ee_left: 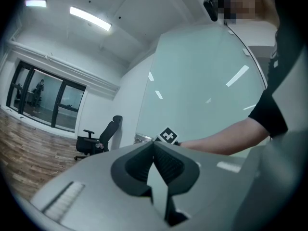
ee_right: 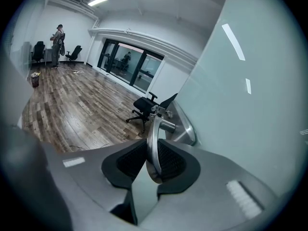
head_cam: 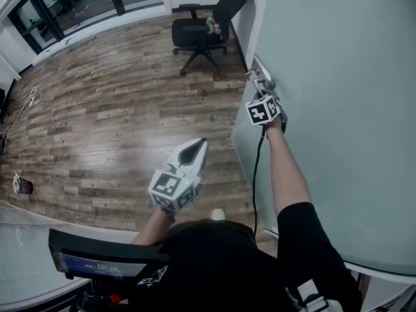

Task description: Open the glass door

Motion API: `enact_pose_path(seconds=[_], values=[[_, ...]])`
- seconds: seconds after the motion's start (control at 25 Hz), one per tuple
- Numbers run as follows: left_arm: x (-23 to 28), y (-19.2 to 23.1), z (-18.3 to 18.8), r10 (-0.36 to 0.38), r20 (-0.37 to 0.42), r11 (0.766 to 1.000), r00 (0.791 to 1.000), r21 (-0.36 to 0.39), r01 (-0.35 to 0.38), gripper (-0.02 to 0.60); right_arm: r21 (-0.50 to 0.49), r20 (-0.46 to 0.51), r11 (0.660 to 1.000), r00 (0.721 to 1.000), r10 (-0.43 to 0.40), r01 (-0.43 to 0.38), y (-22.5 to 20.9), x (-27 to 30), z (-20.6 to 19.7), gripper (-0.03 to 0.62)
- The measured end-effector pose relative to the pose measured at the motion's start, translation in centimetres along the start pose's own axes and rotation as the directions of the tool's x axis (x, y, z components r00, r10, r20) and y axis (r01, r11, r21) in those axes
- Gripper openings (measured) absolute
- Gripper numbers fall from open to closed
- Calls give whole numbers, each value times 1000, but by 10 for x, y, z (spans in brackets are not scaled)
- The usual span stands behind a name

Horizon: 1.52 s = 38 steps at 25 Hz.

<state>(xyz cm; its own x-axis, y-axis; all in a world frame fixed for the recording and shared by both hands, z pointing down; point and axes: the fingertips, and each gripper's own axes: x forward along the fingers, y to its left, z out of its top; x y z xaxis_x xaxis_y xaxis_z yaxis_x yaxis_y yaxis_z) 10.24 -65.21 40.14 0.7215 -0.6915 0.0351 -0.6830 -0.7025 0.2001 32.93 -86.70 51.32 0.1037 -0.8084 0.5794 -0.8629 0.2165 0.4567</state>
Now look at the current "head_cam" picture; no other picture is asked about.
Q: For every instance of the small items on chair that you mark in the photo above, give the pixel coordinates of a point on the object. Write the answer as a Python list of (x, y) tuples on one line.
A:
[(214, 25)]

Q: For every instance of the person's white shoe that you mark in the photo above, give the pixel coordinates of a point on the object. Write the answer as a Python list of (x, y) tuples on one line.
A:
[(217, 214)]

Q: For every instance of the person's right forearm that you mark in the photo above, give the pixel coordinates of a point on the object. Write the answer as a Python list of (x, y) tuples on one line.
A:
[(287, 174)]

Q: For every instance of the person's black shirt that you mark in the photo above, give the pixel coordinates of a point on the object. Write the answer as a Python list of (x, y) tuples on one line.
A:
[(227, 265)]

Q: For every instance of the frosted glass door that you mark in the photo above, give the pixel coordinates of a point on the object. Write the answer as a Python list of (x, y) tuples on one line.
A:
[(341, 109)]

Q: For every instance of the person's left forearm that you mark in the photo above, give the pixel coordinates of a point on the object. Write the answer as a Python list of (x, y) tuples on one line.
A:
[(152, 227)]

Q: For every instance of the black chest-mounted tablet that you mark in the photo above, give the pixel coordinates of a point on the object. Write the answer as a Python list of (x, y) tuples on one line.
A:
[(97, 255)]

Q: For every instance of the black chest mount red button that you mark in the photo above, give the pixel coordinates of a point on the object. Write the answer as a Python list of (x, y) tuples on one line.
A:
[(104, 299)]

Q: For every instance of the snack bag on floor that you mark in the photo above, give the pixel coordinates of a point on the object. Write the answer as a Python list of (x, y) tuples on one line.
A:
[(22, 184)]

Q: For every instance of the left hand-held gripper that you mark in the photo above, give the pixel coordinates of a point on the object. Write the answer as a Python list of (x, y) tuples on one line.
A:
[(169, 188)]

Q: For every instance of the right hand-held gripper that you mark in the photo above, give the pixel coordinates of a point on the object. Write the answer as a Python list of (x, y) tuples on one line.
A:
[(261, 112)]

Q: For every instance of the black stand base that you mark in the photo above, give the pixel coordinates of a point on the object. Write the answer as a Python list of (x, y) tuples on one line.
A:
[(5, 106)]

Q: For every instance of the dark framed window wall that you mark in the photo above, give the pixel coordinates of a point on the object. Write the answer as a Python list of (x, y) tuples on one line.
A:
[(65, 8)]

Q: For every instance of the black office chair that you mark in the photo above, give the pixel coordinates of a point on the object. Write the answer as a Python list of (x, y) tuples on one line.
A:
[(198, 34)]

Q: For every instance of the small key in lock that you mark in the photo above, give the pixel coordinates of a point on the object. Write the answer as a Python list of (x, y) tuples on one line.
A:
[(249, 74)]

